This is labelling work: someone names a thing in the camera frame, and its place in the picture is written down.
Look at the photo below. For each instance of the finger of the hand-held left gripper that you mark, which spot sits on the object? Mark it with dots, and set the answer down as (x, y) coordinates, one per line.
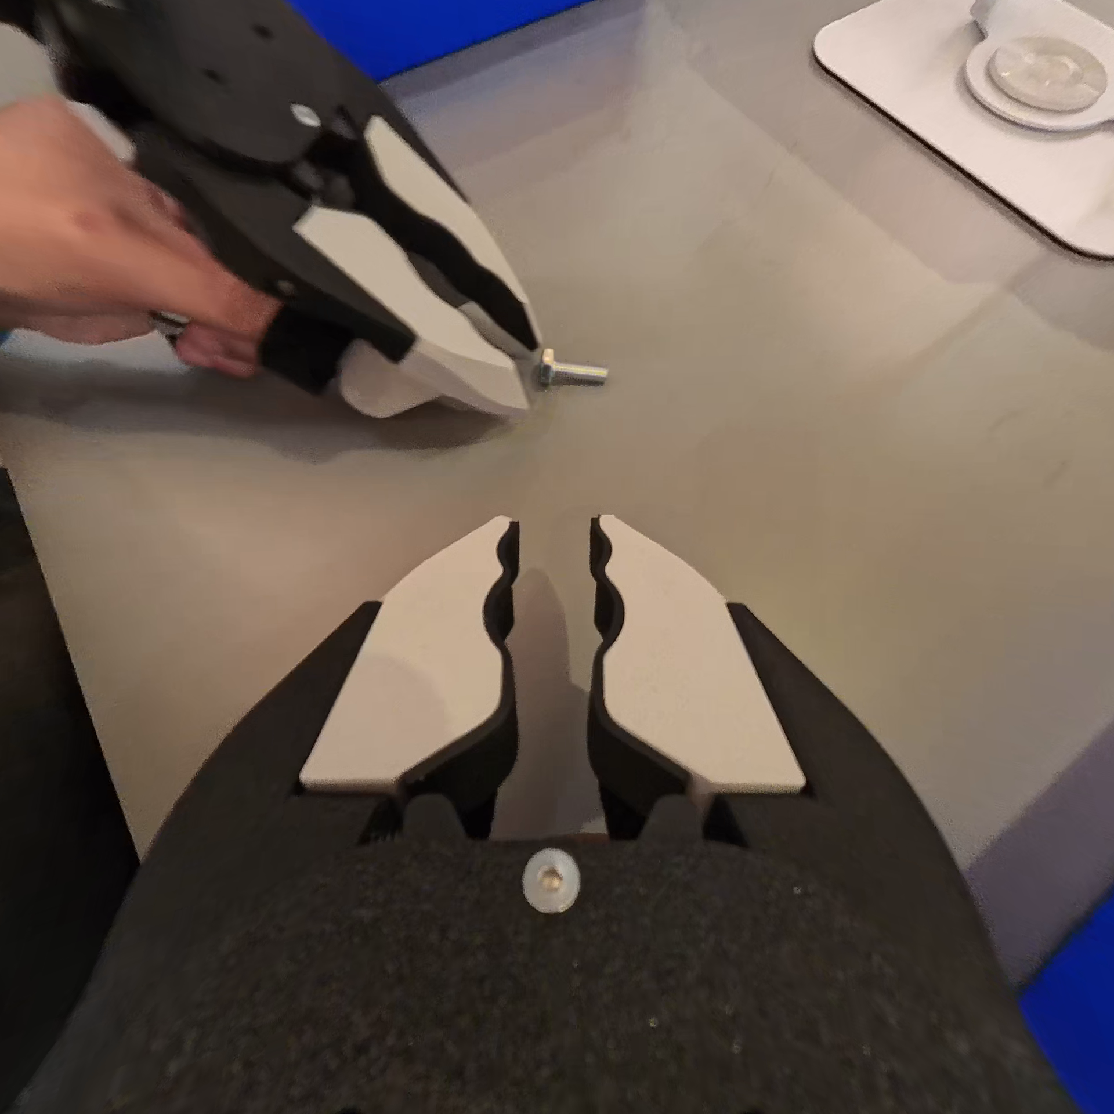
(374, 278)
(435, 201)

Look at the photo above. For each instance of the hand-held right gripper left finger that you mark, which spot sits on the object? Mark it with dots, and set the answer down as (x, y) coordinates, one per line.
(417, 680)

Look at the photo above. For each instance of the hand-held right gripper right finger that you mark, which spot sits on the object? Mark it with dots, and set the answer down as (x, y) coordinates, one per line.
(697, 680)

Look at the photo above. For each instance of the blue plastic bin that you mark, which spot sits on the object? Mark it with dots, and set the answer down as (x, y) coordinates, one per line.
(435, 27)
(1076, 1027)

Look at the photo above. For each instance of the silver bolt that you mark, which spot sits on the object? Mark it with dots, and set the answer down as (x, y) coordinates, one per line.
(566, 369)

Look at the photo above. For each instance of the grey desk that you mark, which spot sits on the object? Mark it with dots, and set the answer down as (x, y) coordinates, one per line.
(784, 435)

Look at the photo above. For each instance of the person's left hand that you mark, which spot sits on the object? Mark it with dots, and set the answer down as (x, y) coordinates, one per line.
(87, 227)

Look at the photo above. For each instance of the white document stand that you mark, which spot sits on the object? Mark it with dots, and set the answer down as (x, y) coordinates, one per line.
(992, 123)

